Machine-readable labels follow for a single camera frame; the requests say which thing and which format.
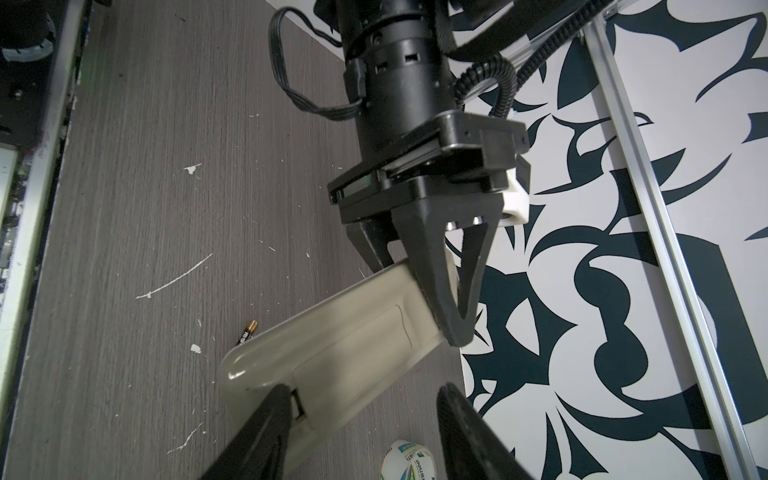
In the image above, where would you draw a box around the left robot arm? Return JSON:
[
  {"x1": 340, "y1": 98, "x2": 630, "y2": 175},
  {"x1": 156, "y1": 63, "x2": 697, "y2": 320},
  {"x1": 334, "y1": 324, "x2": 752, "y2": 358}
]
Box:
[{"x1": 268, "y1": 1, "x2": 607, "y2": 347}]

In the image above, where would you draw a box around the large clear printed tape roll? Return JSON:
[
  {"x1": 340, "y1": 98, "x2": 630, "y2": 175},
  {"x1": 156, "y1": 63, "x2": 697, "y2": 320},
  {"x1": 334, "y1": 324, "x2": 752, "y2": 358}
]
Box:
[{"x1": 379, "y1": 440, "x2": 437, "y2": 480}]

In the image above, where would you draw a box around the gold black AA battery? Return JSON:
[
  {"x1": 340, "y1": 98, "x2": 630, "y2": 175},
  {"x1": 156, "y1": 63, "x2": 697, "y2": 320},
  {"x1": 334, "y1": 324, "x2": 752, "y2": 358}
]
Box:
[{"x1": 237, "y1": 320, "x2": 259, "y2": 345}]

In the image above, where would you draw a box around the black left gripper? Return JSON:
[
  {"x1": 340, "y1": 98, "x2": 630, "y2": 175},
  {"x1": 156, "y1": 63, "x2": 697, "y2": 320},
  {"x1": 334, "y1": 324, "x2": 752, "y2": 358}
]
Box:
[{"x1": 328, "y1": 110, "x2": 530, "y2": 347}]

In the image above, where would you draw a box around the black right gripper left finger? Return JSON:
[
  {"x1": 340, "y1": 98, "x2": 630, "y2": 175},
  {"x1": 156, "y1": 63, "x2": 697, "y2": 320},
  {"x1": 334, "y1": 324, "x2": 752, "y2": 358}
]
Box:
[{"x1": 201, "y1": 385, "x2": 293, "y2": 480}]

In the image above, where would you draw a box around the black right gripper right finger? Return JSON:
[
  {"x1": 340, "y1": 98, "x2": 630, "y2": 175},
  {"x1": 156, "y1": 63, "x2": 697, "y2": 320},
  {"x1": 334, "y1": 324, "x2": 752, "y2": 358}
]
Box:
[{"x1": 436, "y1": 383, "x2": 531, "y2": 480}]

